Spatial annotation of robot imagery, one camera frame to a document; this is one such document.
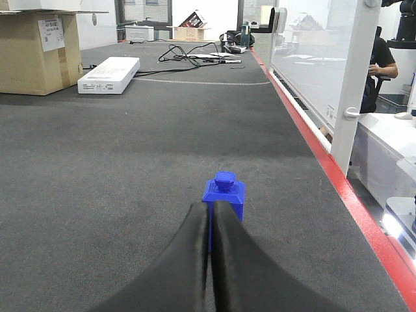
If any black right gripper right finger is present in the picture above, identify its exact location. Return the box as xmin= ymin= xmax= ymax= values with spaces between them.
xmin=211 ymin=201 xmax=345 ymax=311

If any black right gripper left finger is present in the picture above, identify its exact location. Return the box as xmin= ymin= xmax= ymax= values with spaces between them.
xmin=90 ymin=202 xmax=209 ymax=311

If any blue plastic block part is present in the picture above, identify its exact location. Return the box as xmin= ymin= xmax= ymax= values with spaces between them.
xmin=201 ymin=172 xmax=246 ymax=253

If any black bag on conveyor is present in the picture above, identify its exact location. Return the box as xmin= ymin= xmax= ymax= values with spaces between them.
xmin=219 ymin=31 xmax=255 ymax=54

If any white machine cabinet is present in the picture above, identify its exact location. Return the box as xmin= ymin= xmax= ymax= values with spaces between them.
xmin=351 ymin=113 xmax=415 ymax=207

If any long white flat box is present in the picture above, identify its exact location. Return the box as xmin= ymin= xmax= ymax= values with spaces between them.
xmin=77 ymin=57 xmax=140 ymax=94

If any seated person black shirt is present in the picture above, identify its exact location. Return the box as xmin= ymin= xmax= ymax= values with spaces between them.
xmin=360 ymin=34 xmax=398 ymax=114

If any white printer box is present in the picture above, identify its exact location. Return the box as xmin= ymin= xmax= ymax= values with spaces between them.
xmin=125 ymin=25 xmax=154 ymax=42

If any open cardboard box background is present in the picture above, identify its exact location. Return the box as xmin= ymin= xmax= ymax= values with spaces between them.
xmin=168 ymin=10 xmax=208 ymax=42

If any large cardboard box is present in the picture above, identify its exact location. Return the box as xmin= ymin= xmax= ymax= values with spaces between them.
xmin=0 ymin=9 xmax=109 ymax=96

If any black cable on conveyor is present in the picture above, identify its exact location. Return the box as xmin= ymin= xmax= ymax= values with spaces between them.
xmin=81 ymin=44 xmax=243 ymax=74

